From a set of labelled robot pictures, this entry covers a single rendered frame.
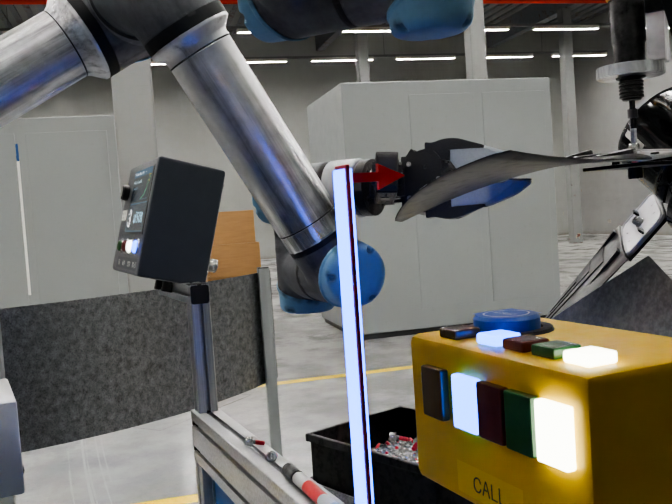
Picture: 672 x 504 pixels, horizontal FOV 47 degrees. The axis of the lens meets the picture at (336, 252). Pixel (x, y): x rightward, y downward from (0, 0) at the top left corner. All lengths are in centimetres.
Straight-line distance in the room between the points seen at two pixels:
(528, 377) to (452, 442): 9
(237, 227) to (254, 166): 787
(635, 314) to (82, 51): 67
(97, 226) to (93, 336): 427
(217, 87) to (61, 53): 20
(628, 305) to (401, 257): 613
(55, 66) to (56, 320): 144
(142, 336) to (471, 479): 203
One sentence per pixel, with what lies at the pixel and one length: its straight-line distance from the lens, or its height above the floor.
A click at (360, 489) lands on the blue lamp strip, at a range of 74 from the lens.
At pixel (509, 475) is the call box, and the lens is 43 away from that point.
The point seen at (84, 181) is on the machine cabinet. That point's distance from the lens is 662.
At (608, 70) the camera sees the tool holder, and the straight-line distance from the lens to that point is 89.
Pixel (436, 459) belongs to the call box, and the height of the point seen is 100.
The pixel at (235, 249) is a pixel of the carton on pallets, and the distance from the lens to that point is 873.
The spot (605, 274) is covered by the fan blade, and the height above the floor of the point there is 106.
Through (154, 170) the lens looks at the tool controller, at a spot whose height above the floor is 123.
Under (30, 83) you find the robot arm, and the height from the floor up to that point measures 132.
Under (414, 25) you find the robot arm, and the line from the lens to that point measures 68.
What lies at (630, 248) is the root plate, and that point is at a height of 108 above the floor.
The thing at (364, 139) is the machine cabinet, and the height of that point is 175.
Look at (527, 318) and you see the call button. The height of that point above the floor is 108.
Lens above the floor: 115
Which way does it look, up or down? 3 degrees down
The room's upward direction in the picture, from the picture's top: 4 degrees counter-clockwise
